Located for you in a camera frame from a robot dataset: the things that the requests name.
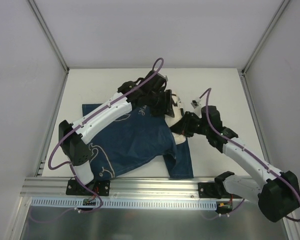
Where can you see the aluminium mounting rail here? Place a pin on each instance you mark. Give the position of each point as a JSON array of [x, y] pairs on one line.
[[147, 182]]

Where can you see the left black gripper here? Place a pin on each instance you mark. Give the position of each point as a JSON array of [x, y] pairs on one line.
[[168, 103]]

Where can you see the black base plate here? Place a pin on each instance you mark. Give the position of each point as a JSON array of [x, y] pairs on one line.
[[101, 188], [214, 190]]

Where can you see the white slotted cable duct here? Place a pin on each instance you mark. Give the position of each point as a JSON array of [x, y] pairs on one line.
[[115, 203]]

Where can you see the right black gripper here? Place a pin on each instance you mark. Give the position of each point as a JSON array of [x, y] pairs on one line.
[[185, 124]]

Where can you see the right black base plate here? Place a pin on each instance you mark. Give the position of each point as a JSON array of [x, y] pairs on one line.
[[214, 190]]

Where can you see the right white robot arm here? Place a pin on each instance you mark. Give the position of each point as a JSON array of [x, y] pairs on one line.
[[276, 193]]

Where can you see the left aluminium frame post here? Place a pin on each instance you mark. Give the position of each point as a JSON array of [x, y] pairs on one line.
[[48, 34]]

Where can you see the aluminium frame post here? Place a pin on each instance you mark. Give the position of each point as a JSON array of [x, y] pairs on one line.
[[266, 34], [48, 34]]

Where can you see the cream white pillow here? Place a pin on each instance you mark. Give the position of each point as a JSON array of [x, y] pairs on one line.
[[178, 110]]

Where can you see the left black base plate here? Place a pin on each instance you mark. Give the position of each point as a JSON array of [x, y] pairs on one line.
[[101, 188]]

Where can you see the right aluminium frame post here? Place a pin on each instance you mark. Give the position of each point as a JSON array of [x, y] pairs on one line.
[[266, 34]]

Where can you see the blue whale pillowcase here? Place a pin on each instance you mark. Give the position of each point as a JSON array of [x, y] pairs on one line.
[[132, 141]]

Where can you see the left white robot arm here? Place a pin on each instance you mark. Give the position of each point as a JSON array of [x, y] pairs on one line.
[[74, 137]]

